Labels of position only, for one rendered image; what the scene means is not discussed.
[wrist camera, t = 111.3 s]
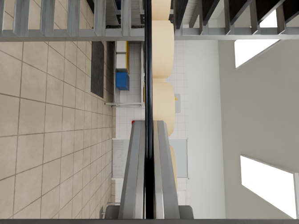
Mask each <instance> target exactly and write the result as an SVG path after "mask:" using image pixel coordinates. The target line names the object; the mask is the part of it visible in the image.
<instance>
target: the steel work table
mask: <svg viewBox="0 0 299 224"><path fill-rule="evenodd" d="M141 28H143V26H142V25H141ZM106 29H108V28H106ZM112 43H113V44H115V52H114V103H105V105H113V104H116V105H117V106H111V107H112V108H145V103H144V100H143V88H144V86H143V74H144V73H145V70H144V62H145V54H144V52H143V45H144V43H145V42H144V41H138V42H128V43H129V44H141V103H120V90H119V89H118V88H117V87H116V73H117V72H118V70H117V68H116V55H117V52H116V48H117V41H115V42H112ZM121 104H141V106H120V105H121Z"/></svg>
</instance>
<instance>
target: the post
mask: <svg viewBox="0 0 299 224"><path fill-rule="evenodd" d="M260 28H261V35H252V34H251V27H244V28H234V32H235V35H234V36H226V28H209V35H208V36H200V28H182V30H183V36H174V40H289V39H299V27H287V35H278V32H277V27H260ZM66 31H67V29H55V30H54V37H44V36H43V35H42V34H41V33H40V30H39V29H29V30H28V37H18V36H17V35H15V34H14V33H13V32H12V30H3V37H1V38H0V42H53V41H145V29H144V28H131V36H122V34H121V28H108V29H105V36H96V35H95V33H94V32H93V31H94V29H80V37H71V36H70V35H69V34H68V33H67V32H66Z"/></svg>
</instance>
